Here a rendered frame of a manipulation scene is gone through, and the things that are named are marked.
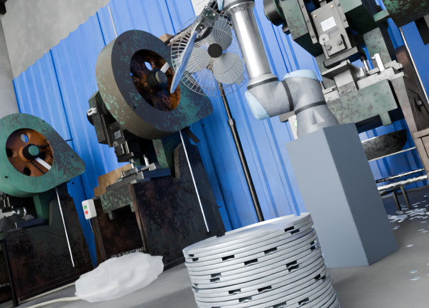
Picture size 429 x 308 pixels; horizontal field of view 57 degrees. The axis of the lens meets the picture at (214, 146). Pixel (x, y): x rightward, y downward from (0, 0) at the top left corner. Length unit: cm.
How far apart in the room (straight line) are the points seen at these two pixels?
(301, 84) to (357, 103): 64
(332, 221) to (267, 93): 48
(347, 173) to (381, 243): 25
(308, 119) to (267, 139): 232
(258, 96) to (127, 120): 154
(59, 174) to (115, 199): 143
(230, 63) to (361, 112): 107
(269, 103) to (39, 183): 313
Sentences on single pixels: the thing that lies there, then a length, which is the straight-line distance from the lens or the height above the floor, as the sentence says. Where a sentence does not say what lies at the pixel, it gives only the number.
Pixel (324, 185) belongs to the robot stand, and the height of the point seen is 27.
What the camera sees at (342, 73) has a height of 76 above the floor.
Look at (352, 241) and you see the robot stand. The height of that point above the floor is 8.
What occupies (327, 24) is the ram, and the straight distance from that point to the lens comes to 228.
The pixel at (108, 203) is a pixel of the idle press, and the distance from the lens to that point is 308.
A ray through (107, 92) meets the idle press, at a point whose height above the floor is 125.
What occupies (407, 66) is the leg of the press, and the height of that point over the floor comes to 75.
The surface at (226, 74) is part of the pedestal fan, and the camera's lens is 273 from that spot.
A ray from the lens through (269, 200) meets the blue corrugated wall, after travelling 370.
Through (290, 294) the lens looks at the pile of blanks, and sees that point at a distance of 80.
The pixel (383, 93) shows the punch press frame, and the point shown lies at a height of 58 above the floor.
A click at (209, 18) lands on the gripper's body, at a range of 181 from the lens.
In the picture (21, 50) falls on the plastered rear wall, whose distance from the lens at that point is 681.
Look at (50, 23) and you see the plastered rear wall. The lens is 623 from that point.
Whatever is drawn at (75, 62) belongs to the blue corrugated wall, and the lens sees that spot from 562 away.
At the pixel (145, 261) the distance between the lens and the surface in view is 222.
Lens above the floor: 30
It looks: 9 degrees up
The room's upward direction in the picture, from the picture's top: 16 degrees counter-clockwise
